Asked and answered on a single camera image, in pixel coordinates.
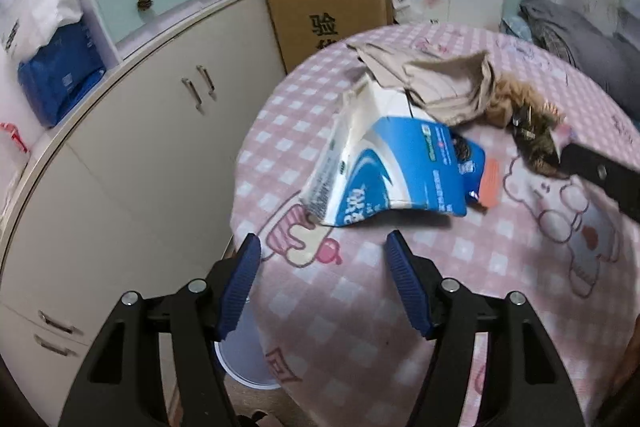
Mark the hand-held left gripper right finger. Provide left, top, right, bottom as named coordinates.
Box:
left=384, top=229, right=586, bottom=427

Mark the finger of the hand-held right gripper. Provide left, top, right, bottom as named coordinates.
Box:
left=552, top=139, right=640, bottom=224

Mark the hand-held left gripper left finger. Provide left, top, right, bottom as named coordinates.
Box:
left=59, top=232, right=262, bottom=427

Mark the pale blue waste bin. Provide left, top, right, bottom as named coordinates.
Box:
left=214, top=302, right=283, bottom=390

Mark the brown furry item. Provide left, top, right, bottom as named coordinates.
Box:
left=487, top=74, right=576, bottom=180

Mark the blue and white carton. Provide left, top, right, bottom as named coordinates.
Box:
left=299, top=82, right=488, bottom=228

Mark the beige cloth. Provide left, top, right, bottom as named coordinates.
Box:
left=347, top=38, right=498, bottom=128

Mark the pink checked tablecloth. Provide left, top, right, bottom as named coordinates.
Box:
left=230, top=24, right=640, bottom=427

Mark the orange flat item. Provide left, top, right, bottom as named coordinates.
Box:
left=475, top=158, right=501, bottom=209

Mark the grey blanket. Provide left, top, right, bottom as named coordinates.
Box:
left=517, top=0, right=640, bottom=128

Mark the plaid cloth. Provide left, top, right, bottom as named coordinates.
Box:
left=537, top=27, right=581, bottom=62

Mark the blue quilt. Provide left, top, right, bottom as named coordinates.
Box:
left=499, top=14, right=533, bottom=42

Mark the white low cabinet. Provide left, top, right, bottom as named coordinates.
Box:
left=0, top=0, right=288, bottom=427

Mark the small white plastic bag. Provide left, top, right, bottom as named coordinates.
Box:
left=395, top=0, right=426, bottom=25

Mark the white red-print plastic bag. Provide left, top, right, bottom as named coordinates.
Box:
left=0, top=122, right=31, bottom=218

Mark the blue bag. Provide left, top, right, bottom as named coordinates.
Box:
left=17, top=23, right=107, bottom=128

